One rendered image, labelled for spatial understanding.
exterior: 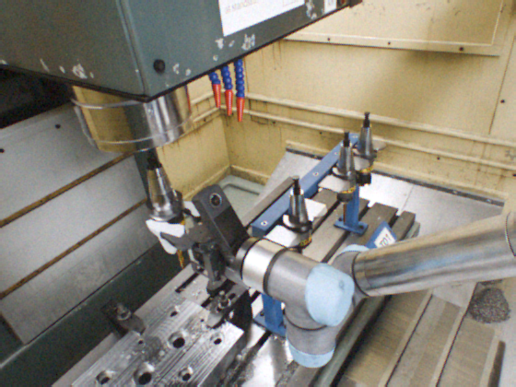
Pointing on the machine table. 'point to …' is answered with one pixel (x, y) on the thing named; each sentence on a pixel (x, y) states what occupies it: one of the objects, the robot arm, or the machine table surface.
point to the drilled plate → (158, 332)
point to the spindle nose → (131, 119)
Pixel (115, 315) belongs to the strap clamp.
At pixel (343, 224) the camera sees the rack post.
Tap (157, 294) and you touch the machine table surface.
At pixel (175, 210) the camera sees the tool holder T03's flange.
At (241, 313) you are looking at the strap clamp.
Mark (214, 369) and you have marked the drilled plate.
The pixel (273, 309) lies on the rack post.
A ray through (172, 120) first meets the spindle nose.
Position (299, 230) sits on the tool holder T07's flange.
